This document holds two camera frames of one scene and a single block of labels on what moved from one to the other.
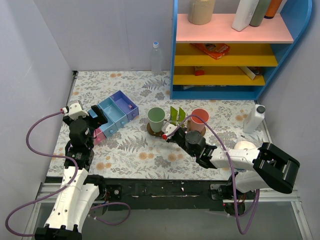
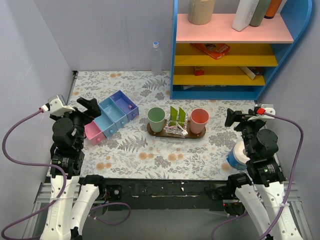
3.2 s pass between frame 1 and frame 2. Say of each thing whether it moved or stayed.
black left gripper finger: moved
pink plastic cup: stayed
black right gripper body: moved
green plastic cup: stayed
